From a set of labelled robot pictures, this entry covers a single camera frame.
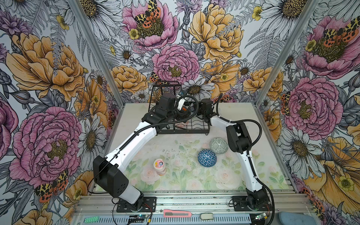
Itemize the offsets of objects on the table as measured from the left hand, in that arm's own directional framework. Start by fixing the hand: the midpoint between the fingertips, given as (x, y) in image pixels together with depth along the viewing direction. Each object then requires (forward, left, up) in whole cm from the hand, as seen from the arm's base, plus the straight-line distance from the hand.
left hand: (182, 111), depth 78 cm
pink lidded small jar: (-23, +12, -19) cm, 32 cm away
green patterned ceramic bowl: (-6, -25, -28) cm, 38 cm away
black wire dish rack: (+10, -10, -28) cm, 31 cm away
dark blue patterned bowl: (-15, -16, -28) cm, 35 cm away
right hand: (+23, -7, -19) cm, 31 cm away
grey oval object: (-45, -12, -27) cm, 54 cm away
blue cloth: (-47, -50, -26) cm, 73 cm away
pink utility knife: (-43, +6, -29) cm, 52 cm away
